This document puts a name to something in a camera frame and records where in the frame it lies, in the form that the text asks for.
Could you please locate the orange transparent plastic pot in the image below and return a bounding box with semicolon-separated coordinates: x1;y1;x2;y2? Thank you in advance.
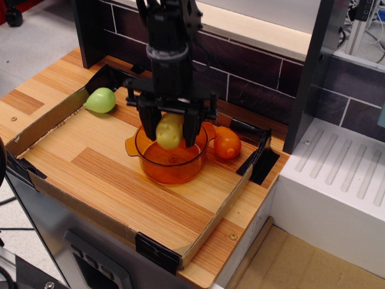
125;122;217;184

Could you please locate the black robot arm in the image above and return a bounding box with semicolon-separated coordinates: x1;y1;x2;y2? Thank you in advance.
123;1;218;148

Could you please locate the cardboard fence with black tape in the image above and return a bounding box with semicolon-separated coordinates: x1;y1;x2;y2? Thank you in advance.
1;62;286;288

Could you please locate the green toy pear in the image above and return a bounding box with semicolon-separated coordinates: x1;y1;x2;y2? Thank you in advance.
84;87;116;113

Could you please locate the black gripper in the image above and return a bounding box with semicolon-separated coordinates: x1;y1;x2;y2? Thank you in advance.
123;45;218;148

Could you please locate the grey toy oven front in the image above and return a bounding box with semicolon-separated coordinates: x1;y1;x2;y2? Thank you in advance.
6;173;190;288

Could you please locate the yellow toy potato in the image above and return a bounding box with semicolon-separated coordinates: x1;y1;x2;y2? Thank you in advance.
156;113;184;150

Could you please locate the black chair caster wheel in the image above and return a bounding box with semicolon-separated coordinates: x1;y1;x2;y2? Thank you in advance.
5;7;23;27

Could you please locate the white toy sink drainboard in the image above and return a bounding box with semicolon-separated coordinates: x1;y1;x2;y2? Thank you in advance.
271;119;384;277

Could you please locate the orange toy fruit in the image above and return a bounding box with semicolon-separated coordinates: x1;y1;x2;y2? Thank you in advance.
214;126;241;159

